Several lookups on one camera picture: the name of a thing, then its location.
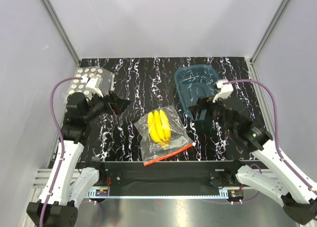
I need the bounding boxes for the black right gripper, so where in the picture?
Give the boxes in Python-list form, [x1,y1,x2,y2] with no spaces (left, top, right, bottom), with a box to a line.
[188,92,236,135]

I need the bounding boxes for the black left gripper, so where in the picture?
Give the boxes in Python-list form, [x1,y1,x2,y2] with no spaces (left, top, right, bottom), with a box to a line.
[83,88,131,122]

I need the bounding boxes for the yellow toy banana bunch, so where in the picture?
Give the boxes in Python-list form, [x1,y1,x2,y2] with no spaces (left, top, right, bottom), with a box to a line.
[148,109,171,148]

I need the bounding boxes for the clear zip bag orange zipper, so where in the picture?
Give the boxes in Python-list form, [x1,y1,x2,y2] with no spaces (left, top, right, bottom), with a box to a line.
[134,106,195,166]

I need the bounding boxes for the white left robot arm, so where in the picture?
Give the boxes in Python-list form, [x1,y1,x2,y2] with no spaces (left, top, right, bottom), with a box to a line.
[26,92,131,227]

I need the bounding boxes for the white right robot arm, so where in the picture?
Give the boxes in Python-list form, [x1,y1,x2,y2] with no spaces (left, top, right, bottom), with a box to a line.
[189,97,317,225]

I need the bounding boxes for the clear bag with round stickers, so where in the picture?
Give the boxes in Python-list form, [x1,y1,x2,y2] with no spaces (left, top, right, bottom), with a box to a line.
[62,67,114,104]

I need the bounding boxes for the teal transparent plastic container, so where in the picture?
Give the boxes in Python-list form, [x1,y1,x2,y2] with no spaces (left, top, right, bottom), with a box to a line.
[174,64,219,121]

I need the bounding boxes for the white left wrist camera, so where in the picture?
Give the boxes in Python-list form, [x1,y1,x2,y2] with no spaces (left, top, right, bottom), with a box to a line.
[81,76,104,97]

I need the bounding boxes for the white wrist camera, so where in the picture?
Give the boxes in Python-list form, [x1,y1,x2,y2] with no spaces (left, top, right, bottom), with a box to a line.
[212,79,234,103]
[81,76,104,97]

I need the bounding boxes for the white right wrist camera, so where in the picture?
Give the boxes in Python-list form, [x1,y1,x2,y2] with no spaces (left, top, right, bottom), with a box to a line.
[212,79,234,103]

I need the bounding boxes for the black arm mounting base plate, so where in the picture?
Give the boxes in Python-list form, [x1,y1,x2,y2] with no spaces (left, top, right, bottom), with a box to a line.
[48,159,283,196]

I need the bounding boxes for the left aluminium frame post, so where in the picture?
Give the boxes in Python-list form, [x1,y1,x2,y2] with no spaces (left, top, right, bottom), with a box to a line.
[40,0,81,66]

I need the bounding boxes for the aluminium frame post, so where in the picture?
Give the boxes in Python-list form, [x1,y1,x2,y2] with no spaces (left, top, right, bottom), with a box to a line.
[250,0,291,64]
[40,0,81,66]

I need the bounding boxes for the aluminium frame rail front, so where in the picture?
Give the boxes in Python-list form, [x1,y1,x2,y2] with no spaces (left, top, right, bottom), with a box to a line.
[32,169,303,199]

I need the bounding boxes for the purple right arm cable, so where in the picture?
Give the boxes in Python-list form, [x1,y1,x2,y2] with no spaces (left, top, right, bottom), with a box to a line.
[217,79,317,204]

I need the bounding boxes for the right aluminium frame post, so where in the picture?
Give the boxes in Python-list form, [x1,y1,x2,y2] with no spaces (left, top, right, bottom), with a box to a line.
[250,0,291,64]

